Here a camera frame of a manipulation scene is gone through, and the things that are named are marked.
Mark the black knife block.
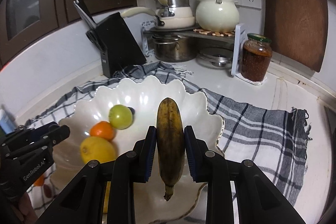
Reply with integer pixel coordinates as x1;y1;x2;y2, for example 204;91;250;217
73;0;146;78

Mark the overripe brown banana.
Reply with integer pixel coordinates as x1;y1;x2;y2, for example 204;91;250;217
156;97;185;201

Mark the steel pot under shelf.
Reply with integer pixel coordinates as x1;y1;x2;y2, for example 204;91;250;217
151;35;197;63

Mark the large yellow lemon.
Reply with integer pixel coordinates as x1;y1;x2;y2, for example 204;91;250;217
80;136;117;164

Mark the white scalloped fruit bowl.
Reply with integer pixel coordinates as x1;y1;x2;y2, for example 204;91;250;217
51;76;224;223

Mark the steel lid under shelf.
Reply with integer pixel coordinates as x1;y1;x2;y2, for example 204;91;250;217
197;47;233;69

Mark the orange tangerine in bowl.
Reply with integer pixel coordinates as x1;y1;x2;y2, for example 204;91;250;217
89;121;116;141

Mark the dark red plum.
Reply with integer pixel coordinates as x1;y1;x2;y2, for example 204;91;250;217
43;184;52;198

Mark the metal kitchen shelf rack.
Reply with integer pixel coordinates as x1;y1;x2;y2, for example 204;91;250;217
141;23;247;76

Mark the green apple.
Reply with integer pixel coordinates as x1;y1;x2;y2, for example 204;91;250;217
108;105;133;130

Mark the glass jar brown sauce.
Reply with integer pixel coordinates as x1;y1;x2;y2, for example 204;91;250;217
241;33;273;82

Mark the blue pump soap bottle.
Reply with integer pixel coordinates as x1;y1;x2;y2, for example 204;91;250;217
0;109;17;134

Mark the orange tangerine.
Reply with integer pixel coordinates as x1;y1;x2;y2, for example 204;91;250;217
33;175;45;186
89;121;116;141

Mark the yellow mango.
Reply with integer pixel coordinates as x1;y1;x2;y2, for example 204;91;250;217
103;181;111;214

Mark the checkered kitchen cloth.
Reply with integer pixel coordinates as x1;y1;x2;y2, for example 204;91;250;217
18;61;313;224

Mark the brown wooden cutting board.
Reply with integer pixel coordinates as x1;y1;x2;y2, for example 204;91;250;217
264;0;328;72

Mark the cream saucepan with handle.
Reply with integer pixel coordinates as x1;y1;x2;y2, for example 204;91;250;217
121;7;195;30

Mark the person's hand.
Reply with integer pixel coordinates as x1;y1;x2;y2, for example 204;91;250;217
14;193;38;224

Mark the dark plum in bowl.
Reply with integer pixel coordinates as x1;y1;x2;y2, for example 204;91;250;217
128;107;135;115

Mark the cream round pot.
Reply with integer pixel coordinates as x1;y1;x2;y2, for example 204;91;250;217
195;0;240;32

